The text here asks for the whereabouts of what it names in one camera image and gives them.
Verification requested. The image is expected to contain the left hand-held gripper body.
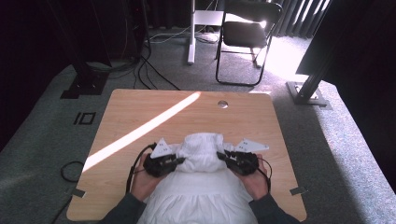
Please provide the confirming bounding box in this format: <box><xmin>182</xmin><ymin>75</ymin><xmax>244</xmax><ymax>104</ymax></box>
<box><xmin>142</xmin><ymin>137</ymin><xmax>176</xmax><ymax>178</ymax></box>

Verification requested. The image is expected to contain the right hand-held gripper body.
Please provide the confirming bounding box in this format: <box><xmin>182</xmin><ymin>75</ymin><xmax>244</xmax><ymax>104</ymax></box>
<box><xmin>228</xmin><ymin>137</ymin><xmax>271</xmax><ymax>176</ymax></box>

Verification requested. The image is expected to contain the person's right hand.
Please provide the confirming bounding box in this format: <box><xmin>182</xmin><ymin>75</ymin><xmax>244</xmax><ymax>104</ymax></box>
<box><xmin>240</xmin><ymin>153</ymin><xmax>271</xmax><ymax>202</ymax></box>

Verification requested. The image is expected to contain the person's left hand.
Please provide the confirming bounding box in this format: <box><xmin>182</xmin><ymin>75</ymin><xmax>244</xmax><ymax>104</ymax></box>
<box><xmin>130</xmin><ymin>153</ymin><xmax>164</xmax><ymax>202</ymax></box>

